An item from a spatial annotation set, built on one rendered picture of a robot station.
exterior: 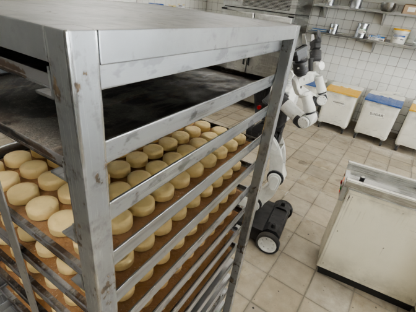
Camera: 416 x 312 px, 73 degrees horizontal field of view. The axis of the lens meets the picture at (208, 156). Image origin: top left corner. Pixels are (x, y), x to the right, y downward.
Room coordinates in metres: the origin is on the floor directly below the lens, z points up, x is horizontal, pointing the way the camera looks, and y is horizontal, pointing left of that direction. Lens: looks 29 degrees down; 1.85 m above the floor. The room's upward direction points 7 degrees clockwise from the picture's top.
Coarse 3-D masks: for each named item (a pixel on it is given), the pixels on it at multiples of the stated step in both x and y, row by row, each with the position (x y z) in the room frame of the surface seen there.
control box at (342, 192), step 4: (348, 172) 1.86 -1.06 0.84; (344, 176) 1.84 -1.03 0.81; (348, 176) 1.80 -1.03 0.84; (344, 180) 1.76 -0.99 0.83; (340, 184) 1.86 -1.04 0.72; (344, 188) 1.68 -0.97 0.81; (340, 192) 1.70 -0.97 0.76; (344, 192) 1.68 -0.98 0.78; (340, 196) 1.68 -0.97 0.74; (340, 200) 1.68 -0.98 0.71
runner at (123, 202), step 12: (264, 108) 0.76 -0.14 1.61; (252, 120) 0.69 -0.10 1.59; (228, 132) 0.58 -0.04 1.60; (240, 132) 0.63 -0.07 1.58; (204, 144) 0.49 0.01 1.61; (216, 144) 0.53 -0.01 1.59; (192, 156) 0.45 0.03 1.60; (204, 156) 0.49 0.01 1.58; (168, 168) 0.39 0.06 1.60; (180, 168) 0.42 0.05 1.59; (144, 180) 0.35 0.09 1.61; (156, 180) 0.37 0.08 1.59; (168, 180) 0.39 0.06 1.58; (132, 192) 0.32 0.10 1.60; (144, 192) 0.34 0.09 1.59; (120, 204) 0.30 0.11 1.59; (132, 204) 0.32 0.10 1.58; (72, 228) 0.26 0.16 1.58; (72, 240) 0.24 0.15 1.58
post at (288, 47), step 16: (288, 48) 0.76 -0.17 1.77; (288, 64) 0.76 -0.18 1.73; (272, 96) 0.77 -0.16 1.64; (272, 112) 0.77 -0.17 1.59; (272, 128) 0.76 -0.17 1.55; (256, 160) 0.77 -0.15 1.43; (256, 176) 0.77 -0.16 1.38; (256, 192) 0.76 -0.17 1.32; (240, 240) 0.77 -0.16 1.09; (240, 256) 0.76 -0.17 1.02; (240, 272) 0.78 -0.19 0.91; (224, 304) 0.77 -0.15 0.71
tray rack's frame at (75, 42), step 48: (0, 0) 0.43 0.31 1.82; (48, 0) 0.56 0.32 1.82; (96, 0) 0.78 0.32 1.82; (48, 48) 0.24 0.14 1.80; (96, 48) 0.25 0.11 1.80; (144, 48) 0.30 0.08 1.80; (192, 48) 0.38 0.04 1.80; (96, 96) 0.25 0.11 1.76; (96, 144) 0.24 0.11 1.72; (0, 192) 0.34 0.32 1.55; (96, 192) 0.24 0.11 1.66; (96, 240) 0.23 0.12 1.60; (96, 288) 0.23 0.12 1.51
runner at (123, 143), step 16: (272, 80) 0.77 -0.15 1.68; (224, 96) 0.54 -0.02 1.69; (240, 96) 0.60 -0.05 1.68; (176, 112) 0.41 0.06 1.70; (192, 112) 0.44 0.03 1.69; (208, 112) 0.49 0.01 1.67; (144, 128) 0.34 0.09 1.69; (160, 128) 0.37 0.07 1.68; (176, 128) 0.41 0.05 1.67; (112, 144) 0.30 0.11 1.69; (128, 144) 0.32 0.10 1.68; (144, 144) 0.34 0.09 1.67; (112, 160) 0.29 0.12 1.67; (64, 176) 0.24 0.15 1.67
